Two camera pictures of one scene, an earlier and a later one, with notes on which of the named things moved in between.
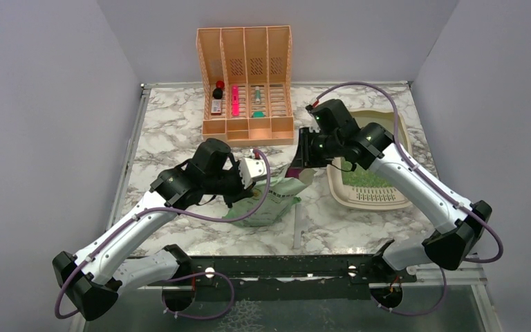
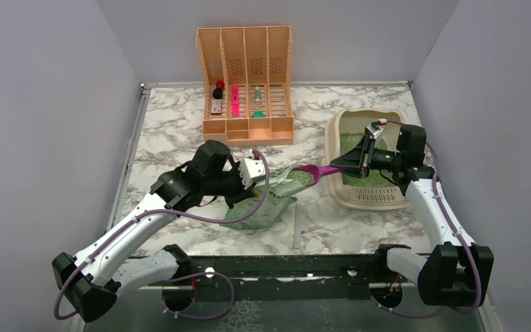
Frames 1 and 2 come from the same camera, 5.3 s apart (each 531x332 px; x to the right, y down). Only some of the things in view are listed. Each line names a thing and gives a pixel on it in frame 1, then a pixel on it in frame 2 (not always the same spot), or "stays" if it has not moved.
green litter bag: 281,194 stays
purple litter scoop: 293,173 → 319,170
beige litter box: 365,189 stays
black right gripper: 303,157 → 358,160
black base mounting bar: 292,271 stays
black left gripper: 241,193 stays
